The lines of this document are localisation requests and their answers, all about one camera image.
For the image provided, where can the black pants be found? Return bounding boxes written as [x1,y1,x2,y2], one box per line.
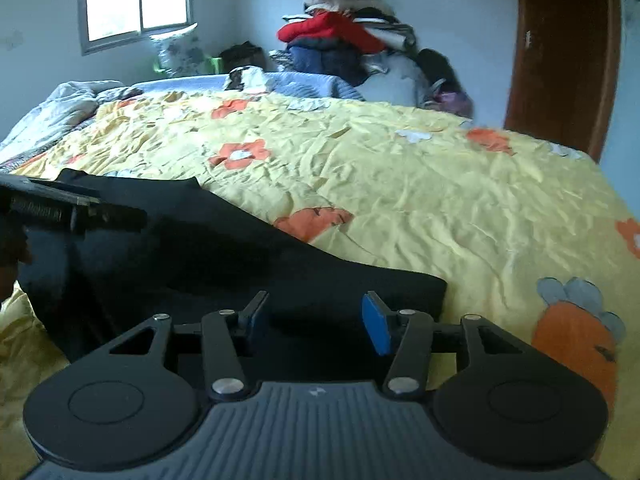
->
[18,169,446,382]

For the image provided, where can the yellow floral bed quilt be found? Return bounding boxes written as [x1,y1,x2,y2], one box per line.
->
[17,91,639,479]

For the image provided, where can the floral white pillow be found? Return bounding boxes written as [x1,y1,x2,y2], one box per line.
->
[151,24,207,78]

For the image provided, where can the pile of mixed clothes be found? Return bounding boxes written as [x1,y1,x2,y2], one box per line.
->
[269,0,474,119]

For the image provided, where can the red puffer jacket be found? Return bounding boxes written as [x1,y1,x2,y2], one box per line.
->
[277,11,386,54]

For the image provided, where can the brown wooden door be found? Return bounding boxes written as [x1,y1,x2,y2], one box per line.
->
[504,0,622,160]

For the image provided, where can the window with grey frame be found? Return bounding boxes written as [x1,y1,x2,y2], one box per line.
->
[78,0,193,54]

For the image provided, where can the black bag by wall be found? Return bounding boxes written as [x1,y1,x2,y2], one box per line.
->
[219,41,267,73]

